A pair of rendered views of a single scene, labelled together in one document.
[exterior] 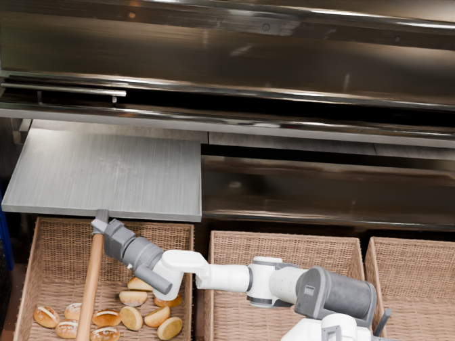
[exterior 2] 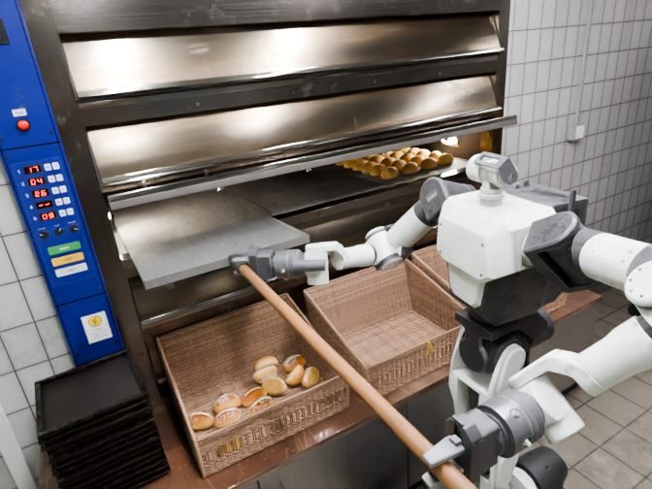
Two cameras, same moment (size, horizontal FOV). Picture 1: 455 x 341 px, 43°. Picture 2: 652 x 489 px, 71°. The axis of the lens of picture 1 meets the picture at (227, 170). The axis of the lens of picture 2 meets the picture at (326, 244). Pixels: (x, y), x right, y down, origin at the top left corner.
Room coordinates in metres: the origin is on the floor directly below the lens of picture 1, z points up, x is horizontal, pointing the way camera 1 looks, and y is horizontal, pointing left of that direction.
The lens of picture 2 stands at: (-0.27, 0.48, 1.77)
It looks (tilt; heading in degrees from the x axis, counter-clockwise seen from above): 23 degrees down; 341
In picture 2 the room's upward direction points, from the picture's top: 5 degrees counter-clockwise
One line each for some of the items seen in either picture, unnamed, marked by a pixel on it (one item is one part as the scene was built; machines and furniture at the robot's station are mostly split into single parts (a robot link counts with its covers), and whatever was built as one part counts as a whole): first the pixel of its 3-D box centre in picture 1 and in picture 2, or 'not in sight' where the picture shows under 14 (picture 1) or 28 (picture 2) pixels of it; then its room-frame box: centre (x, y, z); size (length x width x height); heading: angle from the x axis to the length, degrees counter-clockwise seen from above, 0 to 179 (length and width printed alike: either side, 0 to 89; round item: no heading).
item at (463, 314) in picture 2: not in sight; (506, 329); (0.60, -0.35, 1.00); 0.28 x 0.13 x 0.18; 98
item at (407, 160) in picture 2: not in sight; (387, 157); (2.00, -0.73, 1.21); 0.61 x 0.48 x 0.06; 9
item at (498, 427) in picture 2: not in sight; (486, 437); (0.17, 0.09, 1.19); 0.12 x 0.10 x 0.13; 98
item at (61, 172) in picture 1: (110, 169); (216, 243); (1.27, 0.35, 1.19); 0.55 x 0.36 x 0.03; 98
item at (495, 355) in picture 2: not in sight; (490, 345); (0.59, -0.29, 0.97); 0.14 x 0.13 x 0.12; 8
